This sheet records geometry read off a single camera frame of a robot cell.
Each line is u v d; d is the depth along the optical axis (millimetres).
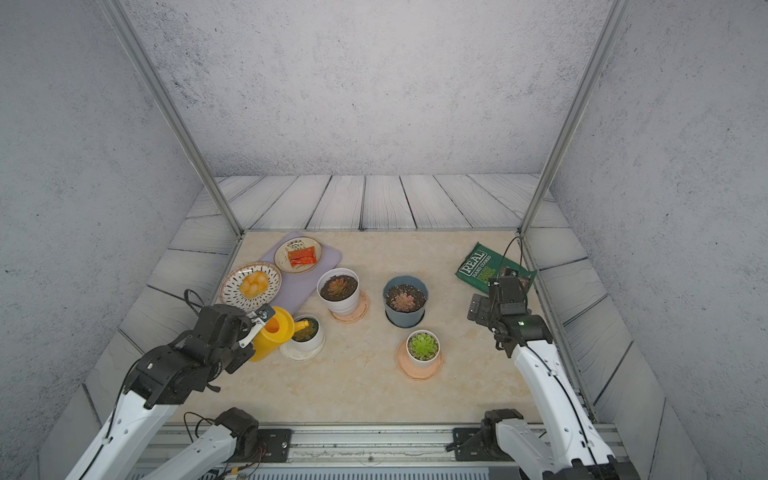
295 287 1031
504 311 574
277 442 729
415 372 844
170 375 428
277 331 706
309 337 847
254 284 1012
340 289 912
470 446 711
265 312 606
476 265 1063
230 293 1012
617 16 702
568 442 392
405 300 888
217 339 503
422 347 789
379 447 742
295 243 1147
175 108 874
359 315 963
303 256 1105
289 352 889
